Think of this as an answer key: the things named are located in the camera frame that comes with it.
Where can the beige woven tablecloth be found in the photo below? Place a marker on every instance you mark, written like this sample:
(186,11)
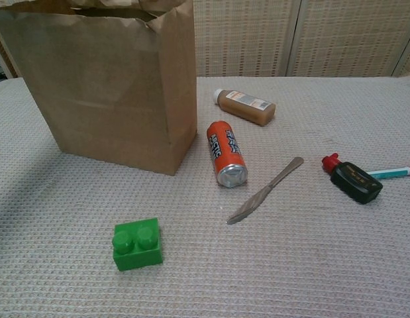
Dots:
(290,265)

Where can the orange soda can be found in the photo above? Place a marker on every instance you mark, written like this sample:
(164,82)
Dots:
(226,149)

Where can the woven folding screen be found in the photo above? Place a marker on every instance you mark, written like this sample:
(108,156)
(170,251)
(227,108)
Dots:
(244,33)

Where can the metal butter knife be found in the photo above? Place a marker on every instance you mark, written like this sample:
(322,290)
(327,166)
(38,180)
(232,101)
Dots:
(257,198)

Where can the brown juice bottle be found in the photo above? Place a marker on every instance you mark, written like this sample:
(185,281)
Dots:
(247,107)

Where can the teal marker pen red cap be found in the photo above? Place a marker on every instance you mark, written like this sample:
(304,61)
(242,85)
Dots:
(390,172)

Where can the green toy brick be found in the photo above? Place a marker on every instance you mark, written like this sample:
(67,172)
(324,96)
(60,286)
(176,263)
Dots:
(138,251)

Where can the black sauce bottle red cap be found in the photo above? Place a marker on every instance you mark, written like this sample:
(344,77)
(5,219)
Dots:
(355,182)

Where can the brown paper bag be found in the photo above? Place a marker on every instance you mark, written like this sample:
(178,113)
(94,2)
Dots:
(108,83)

